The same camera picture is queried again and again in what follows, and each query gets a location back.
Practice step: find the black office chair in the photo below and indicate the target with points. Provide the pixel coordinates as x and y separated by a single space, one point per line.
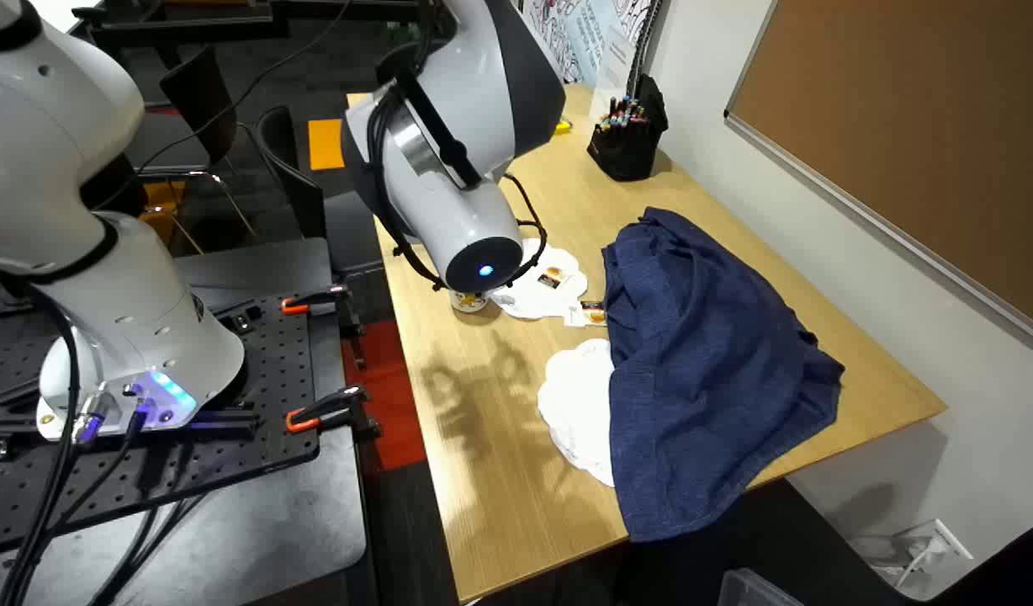
296 170

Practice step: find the white lace paper doily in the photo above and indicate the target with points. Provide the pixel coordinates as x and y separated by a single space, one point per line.
576 404
535 295

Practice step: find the brown cork board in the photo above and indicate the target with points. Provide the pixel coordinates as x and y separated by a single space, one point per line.
920 136

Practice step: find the printed white poster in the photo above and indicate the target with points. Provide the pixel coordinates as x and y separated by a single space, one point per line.
599 39

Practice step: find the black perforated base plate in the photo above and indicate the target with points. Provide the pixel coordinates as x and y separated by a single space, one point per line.
200 448

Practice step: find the yellow box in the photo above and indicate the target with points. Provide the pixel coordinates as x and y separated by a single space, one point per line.
324 142

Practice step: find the dark blue cloth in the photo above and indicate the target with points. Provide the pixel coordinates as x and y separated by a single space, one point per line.
703 358

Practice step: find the black fabric pen pouch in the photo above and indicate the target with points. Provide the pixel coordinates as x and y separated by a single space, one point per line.
631 139

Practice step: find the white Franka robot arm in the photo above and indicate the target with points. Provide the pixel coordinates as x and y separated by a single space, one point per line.
99 305

